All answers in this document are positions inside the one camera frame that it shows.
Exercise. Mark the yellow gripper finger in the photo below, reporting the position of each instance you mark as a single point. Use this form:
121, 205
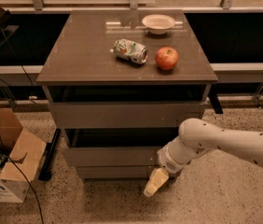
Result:
157, 179

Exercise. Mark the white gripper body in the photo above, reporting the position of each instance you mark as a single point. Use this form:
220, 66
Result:
168, 161

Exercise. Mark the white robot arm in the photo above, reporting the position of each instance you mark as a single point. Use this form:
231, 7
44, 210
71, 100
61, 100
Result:
195, 138

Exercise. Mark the grey drawer cabinet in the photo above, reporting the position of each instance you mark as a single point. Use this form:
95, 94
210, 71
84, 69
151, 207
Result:
82, 67

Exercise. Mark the grey top drawer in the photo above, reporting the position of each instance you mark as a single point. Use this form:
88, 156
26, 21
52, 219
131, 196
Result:
94, 115

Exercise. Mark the open cardboard box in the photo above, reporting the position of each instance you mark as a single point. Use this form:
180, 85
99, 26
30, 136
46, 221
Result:
24, 150

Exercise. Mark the black table leg right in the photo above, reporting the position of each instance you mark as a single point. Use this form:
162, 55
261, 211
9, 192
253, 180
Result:
212, 95

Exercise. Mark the black table leg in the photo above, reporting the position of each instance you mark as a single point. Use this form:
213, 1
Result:
45, 172
212, 95

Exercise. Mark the red apple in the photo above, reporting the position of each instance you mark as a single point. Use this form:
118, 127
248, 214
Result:
166, 58

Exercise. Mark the black table leg left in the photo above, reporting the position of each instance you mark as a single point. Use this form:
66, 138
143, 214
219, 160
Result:
45, 172

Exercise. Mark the crushed green soda can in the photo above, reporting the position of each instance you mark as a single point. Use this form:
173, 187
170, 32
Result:
130, 51

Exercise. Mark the white bowl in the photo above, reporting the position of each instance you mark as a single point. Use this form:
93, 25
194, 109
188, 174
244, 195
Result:
158, 24

